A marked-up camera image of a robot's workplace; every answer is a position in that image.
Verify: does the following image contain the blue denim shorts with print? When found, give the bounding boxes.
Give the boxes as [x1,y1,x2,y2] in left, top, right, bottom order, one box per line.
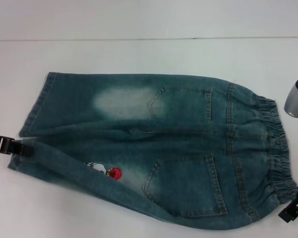
[6,71,298,238]

